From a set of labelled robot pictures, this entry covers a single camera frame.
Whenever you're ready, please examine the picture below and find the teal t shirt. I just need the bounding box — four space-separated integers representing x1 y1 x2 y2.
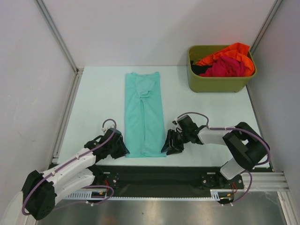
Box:
125 72 166 158

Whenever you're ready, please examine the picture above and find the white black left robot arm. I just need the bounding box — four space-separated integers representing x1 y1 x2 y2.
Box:
22 128 129 220

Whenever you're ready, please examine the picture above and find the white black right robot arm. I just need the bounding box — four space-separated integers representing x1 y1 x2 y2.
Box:
161 112 270 188

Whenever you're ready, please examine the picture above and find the black garment in bin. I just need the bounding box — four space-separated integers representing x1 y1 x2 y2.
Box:
190 60 212 76

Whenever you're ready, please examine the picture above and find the magenta t shirt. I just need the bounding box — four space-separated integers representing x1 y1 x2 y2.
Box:
199 56 246 77

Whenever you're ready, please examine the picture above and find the olive green plastic bin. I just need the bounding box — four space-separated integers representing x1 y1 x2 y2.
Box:
187 45 256 93

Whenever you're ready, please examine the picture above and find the orange t shirt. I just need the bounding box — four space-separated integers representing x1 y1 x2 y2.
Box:
195 43 255 77

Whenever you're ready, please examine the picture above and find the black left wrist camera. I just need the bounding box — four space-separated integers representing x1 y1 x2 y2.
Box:
101 127 122 142

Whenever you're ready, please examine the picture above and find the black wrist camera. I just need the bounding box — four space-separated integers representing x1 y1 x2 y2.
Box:
101 127 122 142
175 115 198 133

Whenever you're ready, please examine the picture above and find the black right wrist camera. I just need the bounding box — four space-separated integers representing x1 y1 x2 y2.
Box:
175 115 198 133

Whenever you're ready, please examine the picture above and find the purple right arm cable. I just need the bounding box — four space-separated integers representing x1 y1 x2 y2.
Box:
174 112 270 207

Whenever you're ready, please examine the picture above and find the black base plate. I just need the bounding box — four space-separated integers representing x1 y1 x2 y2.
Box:
91 165 246 198

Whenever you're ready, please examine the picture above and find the white slotted cable duct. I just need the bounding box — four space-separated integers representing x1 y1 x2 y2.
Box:
63 189 233 201

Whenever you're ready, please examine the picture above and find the aluminium corner post left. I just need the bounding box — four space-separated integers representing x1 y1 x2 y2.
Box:
34 0 84 75

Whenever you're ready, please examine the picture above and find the aluminium corner post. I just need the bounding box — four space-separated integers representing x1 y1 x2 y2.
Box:
250 0 284 55
34 0 84 75

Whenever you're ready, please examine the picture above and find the aluminium front rail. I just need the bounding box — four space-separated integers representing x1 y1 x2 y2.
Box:
32 171 291 192

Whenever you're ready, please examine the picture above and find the aluminium corner post right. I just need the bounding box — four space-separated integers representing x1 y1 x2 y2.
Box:
250 0 284 55

